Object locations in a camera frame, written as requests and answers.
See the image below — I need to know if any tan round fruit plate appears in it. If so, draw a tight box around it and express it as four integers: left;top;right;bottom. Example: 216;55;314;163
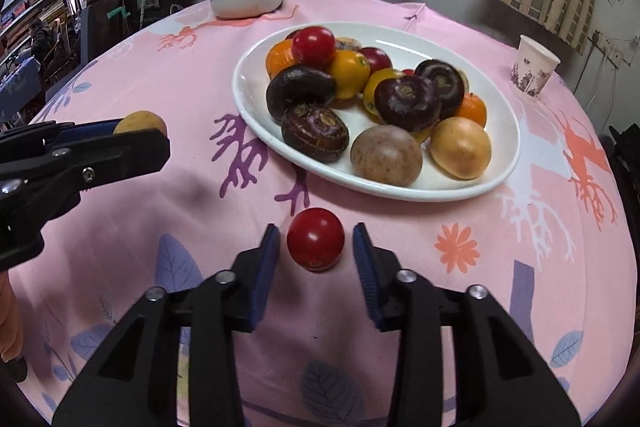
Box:
428;117;492;180

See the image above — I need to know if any yellow-green longan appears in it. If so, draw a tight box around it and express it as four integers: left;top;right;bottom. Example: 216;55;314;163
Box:
113;110;167;135

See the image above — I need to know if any patterned paper cup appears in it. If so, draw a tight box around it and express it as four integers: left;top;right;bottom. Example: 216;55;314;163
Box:
511;35;561;98

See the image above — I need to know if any small tangerine on plate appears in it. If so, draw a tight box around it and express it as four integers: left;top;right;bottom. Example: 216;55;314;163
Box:
454;92;488;127

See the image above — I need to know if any brown passion fruit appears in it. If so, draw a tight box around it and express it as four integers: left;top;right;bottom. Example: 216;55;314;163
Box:
349;124;423;187

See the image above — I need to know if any speckled brown fruit on plate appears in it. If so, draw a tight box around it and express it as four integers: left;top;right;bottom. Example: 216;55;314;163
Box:
335;37;362;51

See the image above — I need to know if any white oval plate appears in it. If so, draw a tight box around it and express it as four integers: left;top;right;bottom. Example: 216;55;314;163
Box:
231;22;521;202

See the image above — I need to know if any yellow tomato with stem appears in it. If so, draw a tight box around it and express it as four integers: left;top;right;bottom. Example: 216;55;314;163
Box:
328;50;371;101

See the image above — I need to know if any large orange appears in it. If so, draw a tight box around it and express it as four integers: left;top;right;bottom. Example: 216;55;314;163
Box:
265;39;297;79

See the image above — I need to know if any pink patterned tablecloth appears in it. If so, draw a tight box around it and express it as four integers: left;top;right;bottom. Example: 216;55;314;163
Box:
11;0;637;418

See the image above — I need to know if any operator hand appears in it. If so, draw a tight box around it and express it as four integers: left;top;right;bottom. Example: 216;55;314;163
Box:
0;272;24;362

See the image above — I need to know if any dark red plum right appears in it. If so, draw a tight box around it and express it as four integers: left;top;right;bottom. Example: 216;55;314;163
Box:
359;46;393;75

